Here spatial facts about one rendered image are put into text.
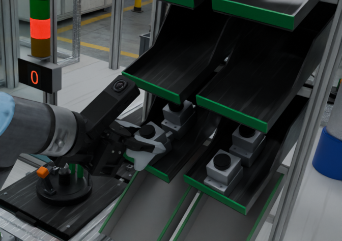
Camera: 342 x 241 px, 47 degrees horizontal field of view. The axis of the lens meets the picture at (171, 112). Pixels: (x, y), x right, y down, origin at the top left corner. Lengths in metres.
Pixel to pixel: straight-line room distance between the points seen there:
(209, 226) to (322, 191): 0.69
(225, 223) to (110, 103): 0.36
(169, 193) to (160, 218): 0.06
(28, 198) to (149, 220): 0.33
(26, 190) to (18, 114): 0.56
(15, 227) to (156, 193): 0.34
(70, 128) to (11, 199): 0.50
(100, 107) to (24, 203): 0.47
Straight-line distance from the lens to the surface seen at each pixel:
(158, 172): 0.74
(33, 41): 1.11
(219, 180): 0.70
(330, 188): 1.51
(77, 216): 1.00
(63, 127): 0.58
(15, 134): 0.54
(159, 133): 0.74
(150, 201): 0.89
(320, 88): 0.72
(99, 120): 0.62
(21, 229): 1.00
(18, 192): 1.08
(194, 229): 0.86
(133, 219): 0.90
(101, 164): 0.66
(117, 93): 0.64
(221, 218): 0.85
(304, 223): 1.30
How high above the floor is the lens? 1.62
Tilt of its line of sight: 25 degrees down
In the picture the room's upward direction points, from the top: 8 degrees clockwise
